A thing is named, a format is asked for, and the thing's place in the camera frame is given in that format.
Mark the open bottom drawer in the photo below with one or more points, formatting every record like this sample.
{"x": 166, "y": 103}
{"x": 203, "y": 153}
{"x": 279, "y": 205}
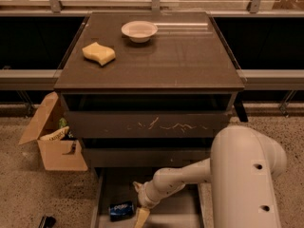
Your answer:
{"x": 182, "y": 210}

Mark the top drawer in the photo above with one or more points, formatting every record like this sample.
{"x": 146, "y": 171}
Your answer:
{"x": 101, "y": 125}

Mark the dark brown drawer cabinet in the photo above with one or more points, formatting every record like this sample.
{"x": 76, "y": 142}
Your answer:
{"x": 186, "y": 67}

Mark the black object on floor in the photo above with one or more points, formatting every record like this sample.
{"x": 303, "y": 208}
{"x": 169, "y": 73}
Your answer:
{"x": 47, "y": 222}

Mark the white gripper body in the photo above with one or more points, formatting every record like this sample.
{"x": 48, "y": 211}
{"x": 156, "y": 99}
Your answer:
{"x": 144, "y": 195}

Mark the green item in box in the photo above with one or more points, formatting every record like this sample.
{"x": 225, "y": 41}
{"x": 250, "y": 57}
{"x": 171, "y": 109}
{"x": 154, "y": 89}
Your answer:
{"x": 62, "y": 123}

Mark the yellow sponge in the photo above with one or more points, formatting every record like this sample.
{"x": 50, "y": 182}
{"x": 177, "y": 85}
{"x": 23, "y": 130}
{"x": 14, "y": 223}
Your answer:
{"x": 100, "y": 54}

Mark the middle drawer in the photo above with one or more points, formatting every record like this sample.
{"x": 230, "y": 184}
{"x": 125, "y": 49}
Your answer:
{"x": 144, "y": 157}

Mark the white bowl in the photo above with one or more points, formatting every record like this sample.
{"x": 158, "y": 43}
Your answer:
{"x": 139, "y": 31}

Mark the blue pepsi can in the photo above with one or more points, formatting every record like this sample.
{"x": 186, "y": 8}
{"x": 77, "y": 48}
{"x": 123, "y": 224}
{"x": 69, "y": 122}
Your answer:
{"x": 120, "y": 211}

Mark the cardboard box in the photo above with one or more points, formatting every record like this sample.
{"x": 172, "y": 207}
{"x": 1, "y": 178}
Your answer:
{"x": 58, "y": 150}

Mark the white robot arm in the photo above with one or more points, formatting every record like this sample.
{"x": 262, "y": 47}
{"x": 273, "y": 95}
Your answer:
{"x": 240, "y": 169}

